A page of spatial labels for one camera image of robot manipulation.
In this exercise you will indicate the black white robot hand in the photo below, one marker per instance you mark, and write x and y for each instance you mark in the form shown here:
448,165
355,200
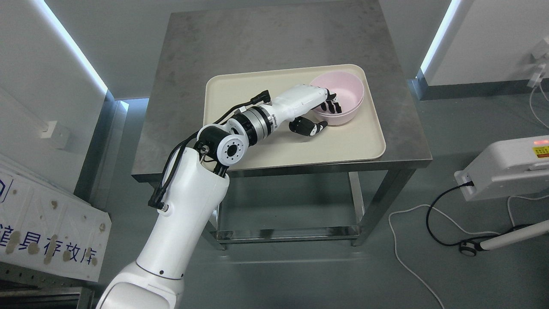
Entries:
305,127

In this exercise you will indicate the pink bowl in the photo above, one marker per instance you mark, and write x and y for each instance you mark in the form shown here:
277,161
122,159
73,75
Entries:
350,91

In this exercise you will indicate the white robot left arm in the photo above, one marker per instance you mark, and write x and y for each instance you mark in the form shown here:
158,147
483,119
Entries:
194,182

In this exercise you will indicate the beige plastic tray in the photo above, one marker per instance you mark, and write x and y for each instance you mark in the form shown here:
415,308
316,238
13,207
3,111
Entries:
359,140

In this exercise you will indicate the stainless steel table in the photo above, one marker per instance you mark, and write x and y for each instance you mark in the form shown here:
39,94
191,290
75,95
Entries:
203,44

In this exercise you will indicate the white machine with red light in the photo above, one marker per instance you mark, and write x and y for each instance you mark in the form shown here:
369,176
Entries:
506,168

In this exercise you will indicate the white sign board blue characters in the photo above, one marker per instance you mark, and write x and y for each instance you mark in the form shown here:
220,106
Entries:
46,230

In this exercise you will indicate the white wall plug right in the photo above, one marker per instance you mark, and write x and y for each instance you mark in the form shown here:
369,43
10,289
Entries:
540,54

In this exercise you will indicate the white wall socket left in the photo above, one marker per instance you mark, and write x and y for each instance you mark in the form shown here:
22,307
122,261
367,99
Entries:
50,130

